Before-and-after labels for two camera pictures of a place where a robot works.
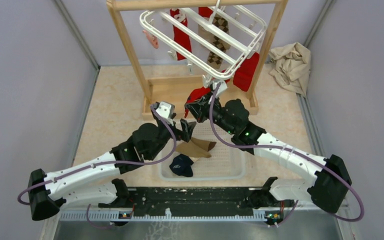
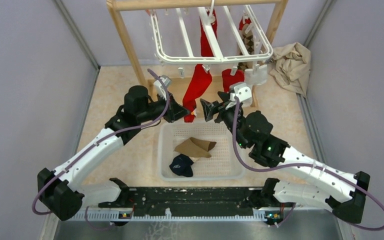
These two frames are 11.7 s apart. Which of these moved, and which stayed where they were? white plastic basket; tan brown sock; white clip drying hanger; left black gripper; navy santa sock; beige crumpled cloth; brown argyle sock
Moved: white clip drying hanger; brown argyle sock; left black gripper
Stayed: navy santa sock; tan brown sock; beige crumpled cloth; white plastic basket
